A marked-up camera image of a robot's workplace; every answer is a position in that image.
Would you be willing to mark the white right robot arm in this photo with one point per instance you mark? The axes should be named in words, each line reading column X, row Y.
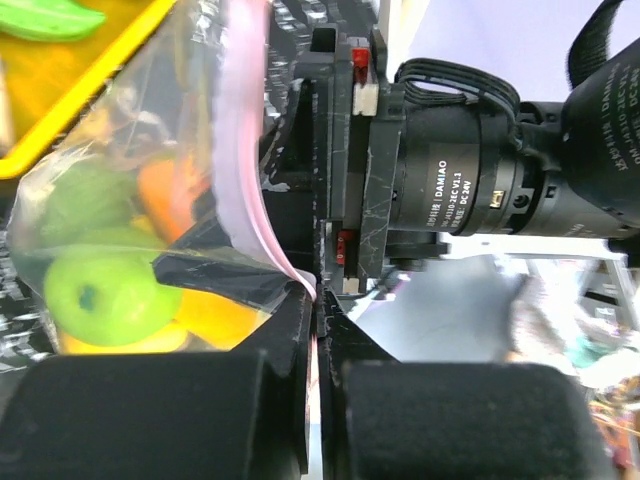
column 566, row 169

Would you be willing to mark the orange fake carrot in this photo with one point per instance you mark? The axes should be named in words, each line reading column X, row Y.
column 168, row 188

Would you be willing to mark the clear zip top bag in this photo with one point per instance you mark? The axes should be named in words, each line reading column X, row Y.
column 146, row 229

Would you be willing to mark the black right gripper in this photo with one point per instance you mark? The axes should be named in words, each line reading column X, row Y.
column 367, row 174

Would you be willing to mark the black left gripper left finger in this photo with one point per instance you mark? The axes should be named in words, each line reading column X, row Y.
column 239, row 414

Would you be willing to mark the green fake cucumber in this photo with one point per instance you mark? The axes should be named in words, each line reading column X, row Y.
column 49, row 21

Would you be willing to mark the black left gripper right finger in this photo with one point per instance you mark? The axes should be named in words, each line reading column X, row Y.
column 386, row 419

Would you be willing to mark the green fake apple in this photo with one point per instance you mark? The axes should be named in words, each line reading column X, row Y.
column 107, row 296

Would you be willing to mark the green fake leaf vegetable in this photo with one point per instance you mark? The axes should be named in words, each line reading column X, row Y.
column 86, row 197

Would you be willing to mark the orange fake mango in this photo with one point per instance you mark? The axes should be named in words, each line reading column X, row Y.
column 219, row 321

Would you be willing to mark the yellow plastic bin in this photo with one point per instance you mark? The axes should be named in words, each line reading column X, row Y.
column 49, row 84

